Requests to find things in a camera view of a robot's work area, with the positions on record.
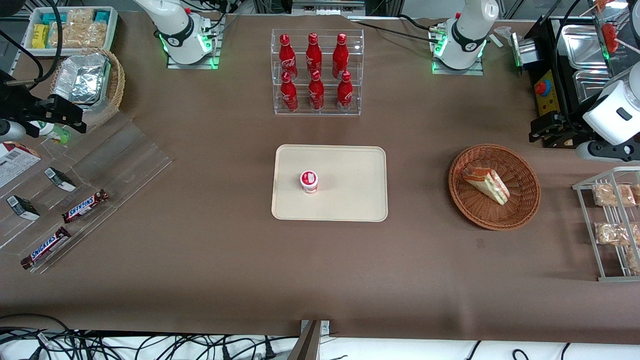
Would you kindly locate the round brown wicker basket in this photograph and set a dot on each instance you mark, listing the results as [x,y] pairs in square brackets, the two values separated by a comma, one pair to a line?
[520,200]

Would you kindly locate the clear bag of pastry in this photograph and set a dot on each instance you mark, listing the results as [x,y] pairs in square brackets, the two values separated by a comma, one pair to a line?
[612,195]
[612,233]
[636,193]
[634,260]

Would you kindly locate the steel pan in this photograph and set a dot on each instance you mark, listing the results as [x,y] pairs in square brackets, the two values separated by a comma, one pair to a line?
[582,47]
[590,85]

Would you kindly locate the metal table clamp bracket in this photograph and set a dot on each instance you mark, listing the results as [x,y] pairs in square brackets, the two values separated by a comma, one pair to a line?
[312,340]

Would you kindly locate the red white yogurt cup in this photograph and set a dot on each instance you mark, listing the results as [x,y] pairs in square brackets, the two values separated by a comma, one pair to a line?
[309,181]

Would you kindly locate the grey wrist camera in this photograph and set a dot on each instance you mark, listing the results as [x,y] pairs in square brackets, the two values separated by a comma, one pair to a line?
[600,151]
[10,130]

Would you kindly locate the white barcode carton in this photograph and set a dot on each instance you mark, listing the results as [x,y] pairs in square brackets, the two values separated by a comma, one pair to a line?
[15,162]

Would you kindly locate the white plastic snack bin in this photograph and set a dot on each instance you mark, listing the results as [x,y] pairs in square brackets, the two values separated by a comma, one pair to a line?
[113,27]

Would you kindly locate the stacked aluminium foil trays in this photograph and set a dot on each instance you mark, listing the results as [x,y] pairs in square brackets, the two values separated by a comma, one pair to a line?
[82,80]

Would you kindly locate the clear acrylic bottle rack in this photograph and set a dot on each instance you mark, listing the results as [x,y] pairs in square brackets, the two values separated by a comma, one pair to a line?
[327,107]

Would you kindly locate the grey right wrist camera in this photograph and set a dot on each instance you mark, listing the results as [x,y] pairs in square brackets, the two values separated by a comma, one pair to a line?
[10,130]

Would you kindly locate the crumpled clear plastic bag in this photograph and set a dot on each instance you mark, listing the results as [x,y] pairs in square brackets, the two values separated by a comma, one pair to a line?
[506,32]

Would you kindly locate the yellow emergency stop box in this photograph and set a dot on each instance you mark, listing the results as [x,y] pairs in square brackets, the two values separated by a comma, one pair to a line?
[549,102]

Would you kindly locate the beige plastic tray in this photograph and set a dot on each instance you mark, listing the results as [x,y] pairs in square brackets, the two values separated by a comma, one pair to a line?
[350,185]

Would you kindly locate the red skewered sausage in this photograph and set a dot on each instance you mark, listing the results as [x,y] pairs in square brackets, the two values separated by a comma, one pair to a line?
[609,35]

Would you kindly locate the clear cracker pack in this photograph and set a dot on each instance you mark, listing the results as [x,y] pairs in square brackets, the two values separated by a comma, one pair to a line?
[80,16]
[80,36]

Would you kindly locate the black food warmer cabinet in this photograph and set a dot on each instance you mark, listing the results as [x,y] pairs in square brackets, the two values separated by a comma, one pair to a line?
[547,40]

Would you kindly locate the silver metal block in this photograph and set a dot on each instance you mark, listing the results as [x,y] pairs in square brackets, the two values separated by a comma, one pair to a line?
[522,52]

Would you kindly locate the clear acrylic stepped display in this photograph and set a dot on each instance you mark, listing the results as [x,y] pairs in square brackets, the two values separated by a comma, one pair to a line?
[125,160]

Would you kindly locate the red cola bottle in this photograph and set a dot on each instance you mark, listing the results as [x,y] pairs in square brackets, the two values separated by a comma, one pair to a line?
[314,52]
[286,55]
[288,95]
[340,55]
[344,94]
[316,94]

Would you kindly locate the yellow snack packet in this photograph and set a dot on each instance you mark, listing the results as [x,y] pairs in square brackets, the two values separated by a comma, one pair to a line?
[40,36]

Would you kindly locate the green label drink bottle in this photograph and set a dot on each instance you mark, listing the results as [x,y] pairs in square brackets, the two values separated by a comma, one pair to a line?
[56,132]

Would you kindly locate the teal snack packet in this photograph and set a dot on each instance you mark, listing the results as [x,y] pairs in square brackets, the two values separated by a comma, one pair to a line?
[52,18]
[102,16]

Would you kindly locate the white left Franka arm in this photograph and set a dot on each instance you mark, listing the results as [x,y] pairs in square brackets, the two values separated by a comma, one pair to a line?
[470,30]

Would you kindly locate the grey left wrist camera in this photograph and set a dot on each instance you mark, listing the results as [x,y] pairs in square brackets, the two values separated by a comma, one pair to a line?
[600,151]

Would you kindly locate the tall tan wicker basket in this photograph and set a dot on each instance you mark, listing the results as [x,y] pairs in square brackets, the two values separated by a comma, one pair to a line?
[116,85]

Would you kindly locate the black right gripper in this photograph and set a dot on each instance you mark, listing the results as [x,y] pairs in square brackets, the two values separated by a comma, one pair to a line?
[20,106]

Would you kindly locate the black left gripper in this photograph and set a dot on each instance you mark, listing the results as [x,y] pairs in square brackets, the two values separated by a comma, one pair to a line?
[564,131]

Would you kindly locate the Snickers chocolate bar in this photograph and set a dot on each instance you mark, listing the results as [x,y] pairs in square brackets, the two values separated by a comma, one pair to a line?
[85,206]
[46,247]

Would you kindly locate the small black white box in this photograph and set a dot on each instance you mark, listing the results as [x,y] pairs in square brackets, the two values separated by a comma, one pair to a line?
[60,179]
[22,207]

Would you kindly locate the triangle sandwich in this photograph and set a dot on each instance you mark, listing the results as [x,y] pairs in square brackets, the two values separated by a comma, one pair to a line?
[487,184]

